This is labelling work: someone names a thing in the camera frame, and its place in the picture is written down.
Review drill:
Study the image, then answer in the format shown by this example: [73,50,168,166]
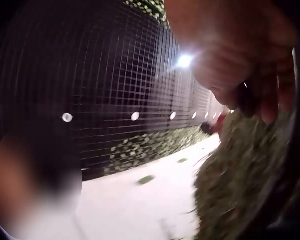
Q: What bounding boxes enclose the person's right hand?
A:
[164,0,298,125]

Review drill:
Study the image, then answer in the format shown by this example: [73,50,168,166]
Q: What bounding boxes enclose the person's right thumb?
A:
[192,50,240,106]

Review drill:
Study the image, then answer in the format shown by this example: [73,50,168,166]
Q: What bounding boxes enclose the person's right fingers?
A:
[236,67,296,125]

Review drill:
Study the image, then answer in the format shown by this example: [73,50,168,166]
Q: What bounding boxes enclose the bright white lamp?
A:
[177,54,194,69]

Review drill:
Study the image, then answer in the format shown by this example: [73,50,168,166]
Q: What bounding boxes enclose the red object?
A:
[213,106,230,133]

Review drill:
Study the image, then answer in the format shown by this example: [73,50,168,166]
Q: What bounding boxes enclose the dark round object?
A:
[200,121,214,136]

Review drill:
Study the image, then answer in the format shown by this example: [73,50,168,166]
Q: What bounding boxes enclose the bundle of green grass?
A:
[194,109,299,240]

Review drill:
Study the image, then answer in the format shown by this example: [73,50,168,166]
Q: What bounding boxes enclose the row of white round lamps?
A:
[0,110,224,127]

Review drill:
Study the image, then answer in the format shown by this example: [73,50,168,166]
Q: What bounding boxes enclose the green ivy leaves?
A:
[102,125,218,177]

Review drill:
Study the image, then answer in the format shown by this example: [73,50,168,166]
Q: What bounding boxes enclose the black wire mesh fence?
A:
[0,0,227,182]

